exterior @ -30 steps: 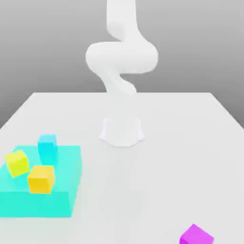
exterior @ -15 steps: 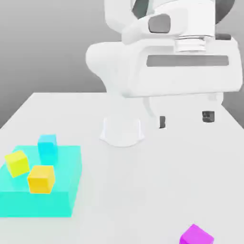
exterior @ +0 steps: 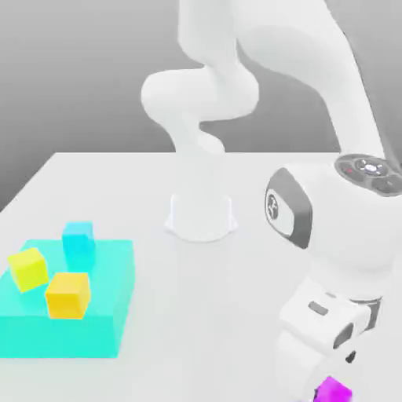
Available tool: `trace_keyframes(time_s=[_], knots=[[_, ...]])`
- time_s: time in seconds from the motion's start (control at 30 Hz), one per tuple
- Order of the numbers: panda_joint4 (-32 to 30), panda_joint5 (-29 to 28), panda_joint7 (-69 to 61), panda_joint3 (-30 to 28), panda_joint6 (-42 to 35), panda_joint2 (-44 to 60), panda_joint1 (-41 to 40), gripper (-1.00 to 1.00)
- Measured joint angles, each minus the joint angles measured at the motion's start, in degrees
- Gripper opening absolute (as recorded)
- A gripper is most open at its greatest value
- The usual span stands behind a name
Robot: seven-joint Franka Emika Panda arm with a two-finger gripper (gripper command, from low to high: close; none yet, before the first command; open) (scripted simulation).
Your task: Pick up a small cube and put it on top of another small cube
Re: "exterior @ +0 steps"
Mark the small yellow cube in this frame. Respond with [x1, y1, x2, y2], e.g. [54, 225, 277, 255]
[7, 247, 50, 294]

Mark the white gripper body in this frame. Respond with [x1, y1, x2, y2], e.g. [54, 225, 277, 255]
[276, 327, 354, 402]

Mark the small cyan cube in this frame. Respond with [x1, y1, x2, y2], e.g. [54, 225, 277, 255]
[61, 221, 97, 273]

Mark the small orange cube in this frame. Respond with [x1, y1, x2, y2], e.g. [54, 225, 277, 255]
[45, 272, 92, 320]

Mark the large teal box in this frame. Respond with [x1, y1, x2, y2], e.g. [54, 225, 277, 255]
[0, 239, 135, 360]

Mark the small magenta cube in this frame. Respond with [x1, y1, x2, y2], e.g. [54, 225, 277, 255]
[313, 375, 353, 402]

